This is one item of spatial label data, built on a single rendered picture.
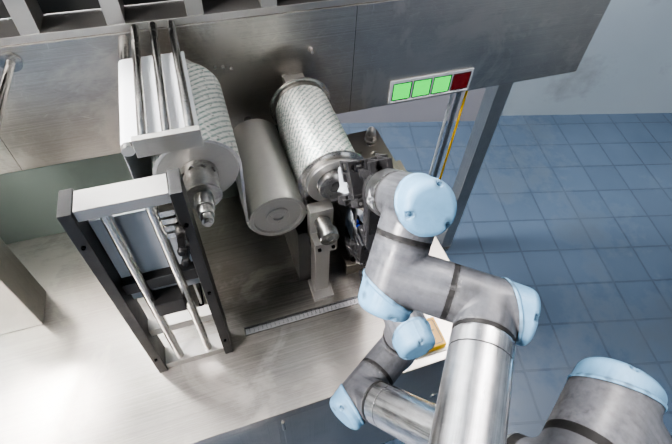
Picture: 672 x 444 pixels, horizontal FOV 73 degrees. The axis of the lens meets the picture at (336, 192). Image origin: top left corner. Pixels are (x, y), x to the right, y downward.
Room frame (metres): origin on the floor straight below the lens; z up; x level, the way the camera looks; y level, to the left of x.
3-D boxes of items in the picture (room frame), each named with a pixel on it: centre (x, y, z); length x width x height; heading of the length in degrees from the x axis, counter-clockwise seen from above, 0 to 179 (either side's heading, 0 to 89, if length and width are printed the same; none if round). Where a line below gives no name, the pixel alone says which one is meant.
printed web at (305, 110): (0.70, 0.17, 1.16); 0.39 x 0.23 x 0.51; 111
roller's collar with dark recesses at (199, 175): (0.52, 0.23, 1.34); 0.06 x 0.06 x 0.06; 21
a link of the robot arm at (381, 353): (0.39, -0.14, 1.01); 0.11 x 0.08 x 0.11; 141
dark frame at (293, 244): (0.77, 0.10, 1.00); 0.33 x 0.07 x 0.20; 21
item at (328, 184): (0.62, 0.00, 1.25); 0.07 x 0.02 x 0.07; 111
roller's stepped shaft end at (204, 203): (0.47, 0.21, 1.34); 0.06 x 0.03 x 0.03; 21
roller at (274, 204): (0.71, 0.16, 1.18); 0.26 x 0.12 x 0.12; 21
